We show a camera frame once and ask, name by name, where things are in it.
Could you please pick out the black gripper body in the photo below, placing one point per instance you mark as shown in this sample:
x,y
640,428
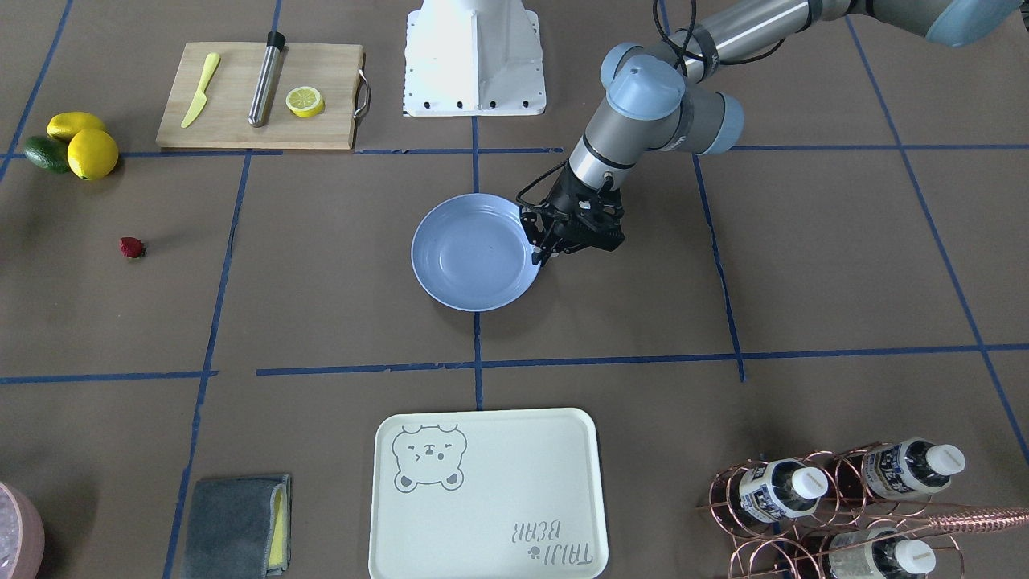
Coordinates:
x,y
563,195

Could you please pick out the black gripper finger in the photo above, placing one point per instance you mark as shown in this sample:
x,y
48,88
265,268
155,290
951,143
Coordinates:
x,y
542,252

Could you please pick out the light blue plate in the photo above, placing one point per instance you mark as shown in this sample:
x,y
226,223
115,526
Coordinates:
x,y
471,253

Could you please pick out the red strawberry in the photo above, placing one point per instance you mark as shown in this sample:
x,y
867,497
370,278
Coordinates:
x,y
132,247

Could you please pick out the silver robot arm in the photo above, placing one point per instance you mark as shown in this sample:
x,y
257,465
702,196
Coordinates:
x,y
658,98

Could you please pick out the cream bear tray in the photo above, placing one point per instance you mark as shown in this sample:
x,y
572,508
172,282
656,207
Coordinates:
x,y
488,494

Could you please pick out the lemon half slice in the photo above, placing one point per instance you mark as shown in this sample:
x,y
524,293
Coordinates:
x,y
305,102

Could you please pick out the steel knife sharpener rod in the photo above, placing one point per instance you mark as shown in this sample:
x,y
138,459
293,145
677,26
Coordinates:
x,y
271,65

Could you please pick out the dark tea bottle one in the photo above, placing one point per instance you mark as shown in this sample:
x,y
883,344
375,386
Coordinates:
x,y
780,490

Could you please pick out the yellow plastic knife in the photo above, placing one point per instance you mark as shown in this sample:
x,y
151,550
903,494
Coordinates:
x,y
200,97

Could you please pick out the grey folded cloth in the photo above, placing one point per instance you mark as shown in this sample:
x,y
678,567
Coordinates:
x,y
239,527

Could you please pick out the dark tea bottle two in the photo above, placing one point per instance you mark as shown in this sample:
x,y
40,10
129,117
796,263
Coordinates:
x,y
911,469

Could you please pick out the dark tea bottle three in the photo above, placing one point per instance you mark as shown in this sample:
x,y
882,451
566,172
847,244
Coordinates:
x,y
878,553

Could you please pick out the yellow lemon near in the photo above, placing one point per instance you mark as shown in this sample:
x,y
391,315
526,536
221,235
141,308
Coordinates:
x,y
92,154

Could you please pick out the yellow lemon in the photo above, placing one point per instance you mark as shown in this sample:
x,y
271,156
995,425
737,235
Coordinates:
x,y
64,126
92,154

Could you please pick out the yellow lemon far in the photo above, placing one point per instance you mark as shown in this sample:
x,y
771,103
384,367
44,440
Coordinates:
x,y
64,126

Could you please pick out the green lime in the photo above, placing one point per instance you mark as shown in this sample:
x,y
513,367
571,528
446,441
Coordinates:
x,y
47,153

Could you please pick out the pink bowl of ice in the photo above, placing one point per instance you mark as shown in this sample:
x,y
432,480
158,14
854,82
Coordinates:
x,y
23,536

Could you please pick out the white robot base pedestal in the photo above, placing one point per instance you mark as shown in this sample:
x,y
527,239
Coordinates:
x,y
469,58

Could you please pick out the copper wire bottle rack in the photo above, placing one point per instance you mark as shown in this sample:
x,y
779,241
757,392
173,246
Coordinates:
x,y
787,548

